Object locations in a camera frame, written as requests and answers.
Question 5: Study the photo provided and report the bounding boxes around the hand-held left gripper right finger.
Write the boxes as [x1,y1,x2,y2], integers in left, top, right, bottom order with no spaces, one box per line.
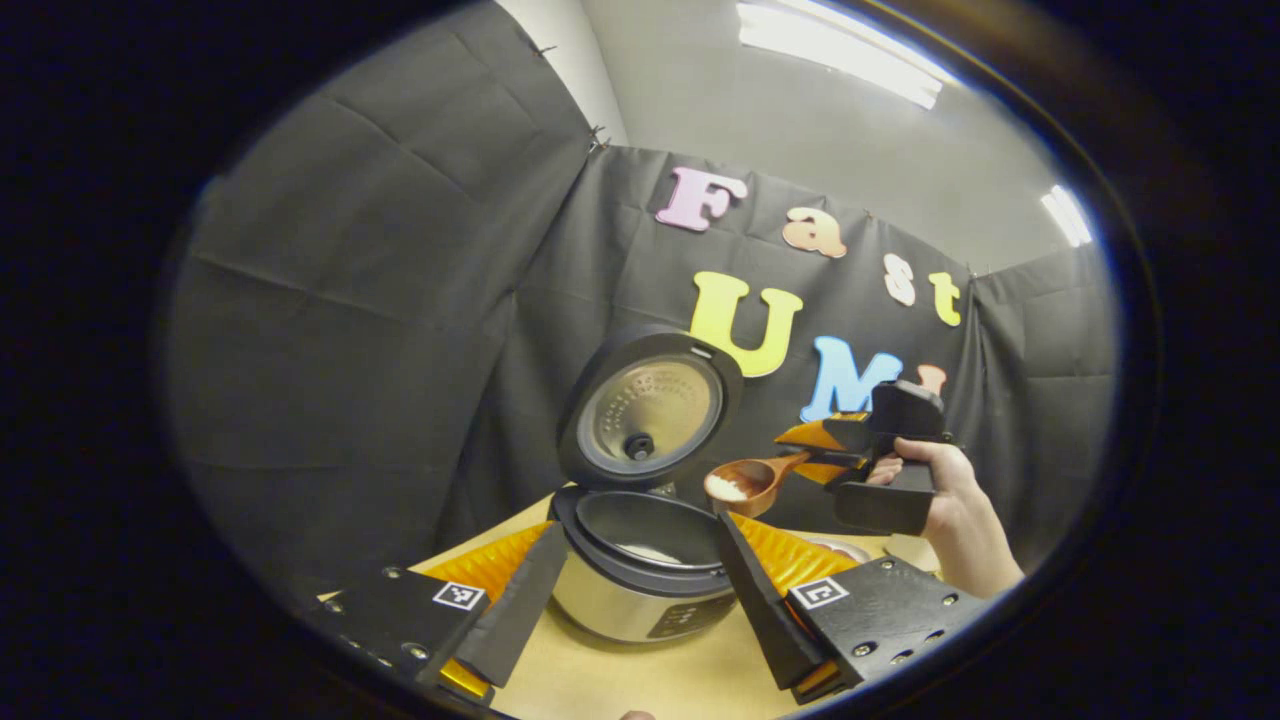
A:
[714,512,986,707]

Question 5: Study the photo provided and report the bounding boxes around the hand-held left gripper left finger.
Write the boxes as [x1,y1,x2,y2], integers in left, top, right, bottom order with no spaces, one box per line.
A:
[300,520,569,709]

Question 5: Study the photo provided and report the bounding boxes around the brown wooden spoon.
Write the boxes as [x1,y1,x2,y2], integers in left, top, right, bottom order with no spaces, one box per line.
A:
[703,450,813,519]

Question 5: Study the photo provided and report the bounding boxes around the black and silver rice cooker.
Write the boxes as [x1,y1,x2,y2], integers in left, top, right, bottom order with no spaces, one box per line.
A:
[550,323,746,644]

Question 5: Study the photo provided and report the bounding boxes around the white round plate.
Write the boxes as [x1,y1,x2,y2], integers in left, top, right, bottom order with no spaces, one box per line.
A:
[800,535,873,563]

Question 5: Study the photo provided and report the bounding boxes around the small ceiling light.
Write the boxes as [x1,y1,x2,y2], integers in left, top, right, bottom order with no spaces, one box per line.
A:
[1040,185,1094,248]

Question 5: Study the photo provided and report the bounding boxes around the black backdrop cloth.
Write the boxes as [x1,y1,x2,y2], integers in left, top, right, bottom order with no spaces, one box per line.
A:
[160,0,1119,601]

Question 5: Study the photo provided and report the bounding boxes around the long ceiling light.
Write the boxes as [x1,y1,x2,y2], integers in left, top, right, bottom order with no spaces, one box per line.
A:
[737,0,961,111]

